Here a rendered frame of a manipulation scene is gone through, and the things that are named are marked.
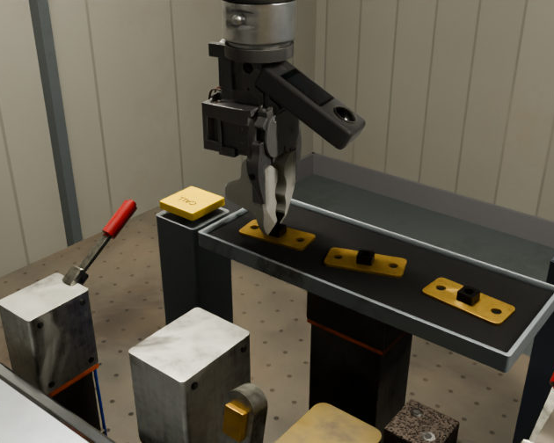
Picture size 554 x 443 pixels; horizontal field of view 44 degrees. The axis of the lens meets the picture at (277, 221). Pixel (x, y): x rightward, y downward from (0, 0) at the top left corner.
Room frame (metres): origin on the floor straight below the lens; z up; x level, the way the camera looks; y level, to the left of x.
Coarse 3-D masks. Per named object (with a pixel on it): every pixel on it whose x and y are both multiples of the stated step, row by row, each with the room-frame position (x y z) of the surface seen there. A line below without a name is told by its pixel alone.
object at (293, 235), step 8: (248, 224) 0.72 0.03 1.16; (256, 224) 0.72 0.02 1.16; (280, 224) 0.70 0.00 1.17; (240, 232) 0.70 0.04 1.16; (248, 232) 0.70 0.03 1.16; (256, 232) 0.70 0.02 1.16; (272, 232) 0.69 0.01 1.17; (280, 232) 0.69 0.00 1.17; (288, 232) 0.70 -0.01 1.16; (296, 232) 0.70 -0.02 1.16; (304, 232) 0.70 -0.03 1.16; (264, 240) 0.69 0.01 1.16; (272, 240) 0.68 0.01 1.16; (280, 240) 0.68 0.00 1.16; (288, 240) 0.68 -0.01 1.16; (304, 240) 0.68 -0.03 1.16; (312, 240) 0.69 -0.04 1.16; (296, 248) 0.66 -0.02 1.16; (304, 248) 0.67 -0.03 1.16
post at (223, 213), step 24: (168, 216) 0.79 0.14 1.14; (216, 216) 0.79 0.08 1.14; (168, 240) 0.78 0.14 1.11; (192, 240) 0.75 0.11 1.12; (168, 264) 0.78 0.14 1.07; (192, 264) 0.75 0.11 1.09; (216, 264) 0.78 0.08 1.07; (168, 288) 0.78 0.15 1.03; (192, 288) 0.75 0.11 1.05; (216, 288) 0.78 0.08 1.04; (168, 312) 0.79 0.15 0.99; (216, 312) 0.78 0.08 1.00
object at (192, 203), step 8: (184, 192) 0.82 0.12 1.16; (192, 192) 0.82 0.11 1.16; (200, 192) 0.82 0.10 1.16; (208, 192) 0.82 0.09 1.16; (160, 200) 0.79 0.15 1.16; (168, 200) 0.79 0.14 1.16; (176, 200) 0.79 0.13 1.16; (184, 200) 0.79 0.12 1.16; (192, 200) 0.79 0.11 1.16; (200, 200) 0.79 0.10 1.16; (208, 200) 0.79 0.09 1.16; (216, 200) 0.79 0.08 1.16; (168, 208) 0.78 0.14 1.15; (176, 208) 0.77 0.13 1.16; (184, 208) 0.77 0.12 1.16; (192, 208) 0.77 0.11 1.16; (200, 208) 0.77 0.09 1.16; (208, 208) 0.78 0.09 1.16; (216, 208) 0.79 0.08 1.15; (184, 216) 0.77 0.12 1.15; (192, 216) 0.76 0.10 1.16; (200, 216) 0.77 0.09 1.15
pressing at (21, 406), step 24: (0, 384) 0.63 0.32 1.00; (24, 384) 0.63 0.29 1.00; (0, 408) 0.59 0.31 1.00; (24, 408) 0.59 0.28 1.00; (48, 408) 0.59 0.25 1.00; (0, 432) 0.55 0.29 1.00; (24, 432) 0.55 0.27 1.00; (48, 432) 0.55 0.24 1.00; (72, 432) 0.55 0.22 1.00; (96, 432) 0.55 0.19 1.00
